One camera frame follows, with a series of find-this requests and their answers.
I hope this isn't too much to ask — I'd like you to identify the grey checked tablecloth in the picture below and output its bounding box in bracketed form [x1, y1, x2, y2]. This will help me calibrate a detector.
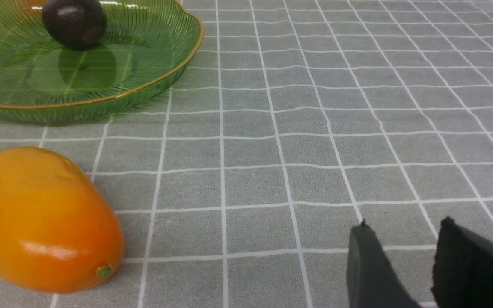
[0, 0, 493, 308]

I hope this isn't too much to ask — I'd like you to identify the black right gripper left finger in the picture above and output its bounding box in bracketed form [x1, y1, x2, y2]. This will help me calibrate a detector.
[346, 220, 420, 308]

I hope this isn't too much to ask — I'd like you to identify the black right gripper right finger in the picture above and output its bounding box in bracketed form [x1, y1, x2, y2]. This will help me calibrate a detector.
[431, 217, 493, 308]

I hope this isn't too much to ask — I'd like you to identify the dark purple passion fruit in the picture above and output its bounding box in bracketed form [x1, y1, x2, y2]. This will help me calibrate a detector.
[42, 0, 107, 50]

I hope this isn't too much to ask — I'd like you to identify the green glass leaf plate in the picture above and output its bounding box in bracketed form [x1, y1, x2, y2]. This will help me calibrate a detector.
[0, 0, 205, 125]

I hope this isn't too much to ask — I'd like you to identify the orange yellow mango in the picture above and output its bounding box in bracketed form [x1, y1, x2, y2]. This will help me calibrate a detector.
[0, 146, 125, 294]

